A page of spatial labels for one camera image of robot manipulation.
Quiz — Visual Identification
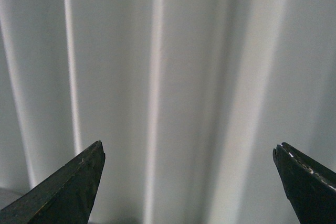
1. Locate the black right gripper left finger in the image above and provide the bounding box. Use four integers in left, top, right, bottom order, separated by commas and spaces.
1, 141, 106, 223

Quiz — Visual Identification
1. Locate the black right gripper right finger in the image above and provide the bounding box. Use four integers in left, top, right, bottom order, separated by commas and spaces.
272, 142, 335, 223

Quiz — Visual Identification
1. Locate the white pleated curtain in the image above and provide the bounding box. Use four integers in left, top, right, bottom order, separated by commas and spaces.
1, 0, 335, 223

